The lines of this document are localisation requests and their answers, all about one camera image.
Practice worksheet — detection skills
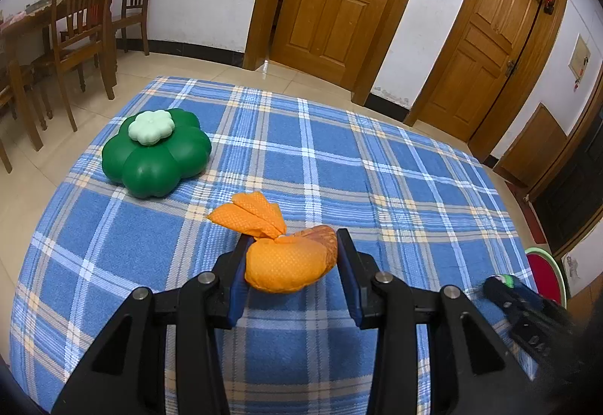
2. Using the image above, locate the wooden panel door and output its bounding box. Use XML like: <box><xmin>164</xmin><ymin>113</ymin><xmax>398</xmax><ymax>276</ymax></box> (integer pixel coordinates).
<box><xmin>244</xmin><ymin>0</ymin><xmax>436</xmax><ymax>105</ymax></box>

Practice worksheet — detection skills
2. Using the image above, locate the low wooden chair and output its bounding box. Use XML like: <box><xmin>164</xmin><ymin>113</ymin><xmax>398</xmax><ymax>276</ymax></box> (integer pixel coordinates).
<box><xmin>0</xmin><ymin>60</ymin><xmax>48</xmax><ymax>173</ymax></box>

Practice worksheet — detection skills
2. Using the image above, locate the orange cloth pouch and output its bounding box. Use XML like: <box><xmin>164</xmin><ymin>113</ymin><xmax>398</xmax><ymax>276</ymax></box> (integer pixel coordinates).
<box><xmin>207</xmin><ymin>191</ymin><xmax>339</xmax><ymax>293</ymax></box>

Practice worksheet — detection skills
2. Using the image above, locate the black entrance door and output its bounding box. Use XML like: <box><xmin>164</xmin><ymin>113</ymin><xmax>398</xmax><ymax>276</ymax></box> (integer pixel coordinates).
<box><xmin>528</xmin><ymin>81</ymin><xmax>603</xmax><ymax>256</ymax></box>

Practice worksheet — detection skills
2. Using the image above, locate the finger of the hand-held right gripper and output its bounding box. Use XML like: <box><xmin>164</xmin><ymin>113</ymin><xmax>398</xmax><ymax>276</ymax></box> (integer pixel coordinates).
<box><xmin>483</xmin><ymin>274</ymin><xmax>542</xmax><ymax>326</ymax></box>

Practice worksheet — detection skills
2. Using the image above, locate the red doormat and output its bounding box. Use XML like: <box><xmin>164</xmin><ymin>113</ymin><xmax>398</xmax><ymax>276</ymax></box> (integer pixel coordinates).
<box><xmin>504</xmin><ymin>182</ymin><xmax>547</xmax><ymax>244</ymax></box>

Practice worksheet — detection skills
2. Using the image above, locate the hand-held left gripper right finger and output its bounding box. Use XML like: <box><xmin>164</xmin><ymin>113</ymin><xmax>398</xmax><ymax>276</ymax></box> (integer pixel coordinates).
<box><xmin>335</xmin><ymin>229</ymin><xmax>547</xmax><ymax>415</ymax></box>

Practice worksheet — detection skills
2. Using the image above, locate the blue plaid tablecloth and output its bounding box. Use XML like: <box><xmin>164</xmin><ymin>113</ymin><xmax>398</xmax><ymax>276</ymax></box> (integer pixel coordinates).
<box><xmin>9</xmin><ymin>76</ymin><xmax>538</xmax><ymax>415</ymax></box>

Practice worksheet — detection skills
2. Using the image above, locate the low wooden cabinet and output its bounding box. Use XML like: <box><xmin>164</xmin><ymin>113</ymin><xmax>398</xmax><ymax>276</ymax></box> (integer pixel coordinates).
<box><xmin>494</xmin><ymin>103</ymin><xmax>568</xmax><ymax>187</ymax></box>

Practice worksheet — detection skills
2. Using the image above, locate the red stool with green rim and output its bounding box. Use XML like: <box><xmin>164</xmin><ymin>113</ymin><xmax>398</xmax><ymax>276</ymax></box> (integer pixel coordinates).
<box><xmin>524</xmin><ymin>247</ymin><xmax>568</xmax><ymax>305</ymax></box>

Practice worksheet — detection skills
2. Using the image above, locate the wooden door with handle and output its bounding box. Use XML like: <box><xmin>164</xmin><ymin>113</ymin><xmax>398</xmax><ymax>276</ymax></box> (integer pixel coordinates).
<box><xmin>405</xmin><ymin>0</ymin><xmax>568</xmax><ymax>162</ymax></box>

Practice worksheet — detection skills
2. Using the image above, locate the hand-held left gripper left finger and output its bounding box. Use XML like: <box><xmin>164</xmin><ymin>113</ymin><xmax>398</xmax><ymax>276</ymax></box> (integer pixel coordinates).
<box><xmin>51</xmin><ymin>233</ymin><xmax>255</xmax><ymax>415</ymax></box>

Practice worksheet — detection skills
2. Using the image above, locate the large wooden chair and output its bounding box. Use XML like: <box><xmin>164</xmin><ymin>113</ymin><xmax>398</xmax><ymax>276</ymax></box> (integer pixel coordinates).
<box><xmin>49</xmin><ymin>0</ymin><xmax>122</xmax><ymax>131</ymax></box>

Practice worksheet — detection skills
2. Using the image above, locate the wooden dining table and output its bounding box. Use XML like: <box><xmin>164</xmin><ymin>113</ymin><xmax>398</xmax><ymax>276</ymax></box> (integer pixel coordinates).
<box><xmin>0</xmin><ymin>0</ymin><xmax>118</xmax><ymax>81</ymax></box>

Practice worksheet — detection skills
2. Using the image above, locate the beige wall panel box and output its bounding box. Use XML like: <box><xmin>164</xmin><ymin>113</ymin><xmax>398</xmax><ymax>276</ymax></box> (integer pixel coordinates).
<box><xmin>568</xmin><ymin>35</ymin><xmax>591</xmax><ymax>76</ymax></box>

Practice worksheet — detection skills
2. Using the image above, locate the green flower-shaped container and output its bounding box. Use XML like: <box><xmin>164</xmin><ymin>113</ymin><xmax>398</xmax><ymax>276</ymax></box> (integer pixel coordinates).
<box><xmin>102</xmin><ymin>110</ymin><xmax>213</xmax><ymax>199</ymax></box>

